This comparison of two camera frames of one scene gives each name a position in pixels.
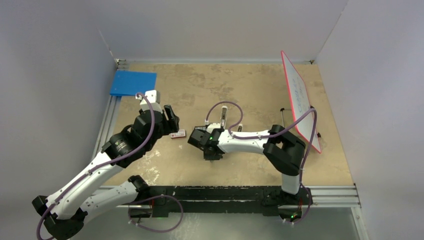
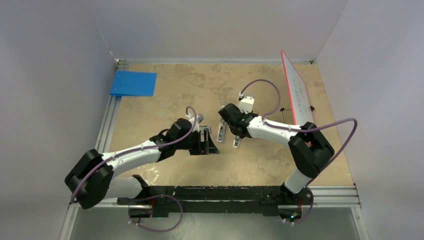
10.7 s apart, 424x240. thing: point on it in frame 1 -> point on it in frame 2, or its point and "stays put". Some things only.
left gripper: x=171 y=126 -> x=199 y=148
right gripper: x=210 y=157 -> x=244 y=114
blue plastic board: x=126 y=83 stays put
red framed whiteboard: x=300 y=101 stays put
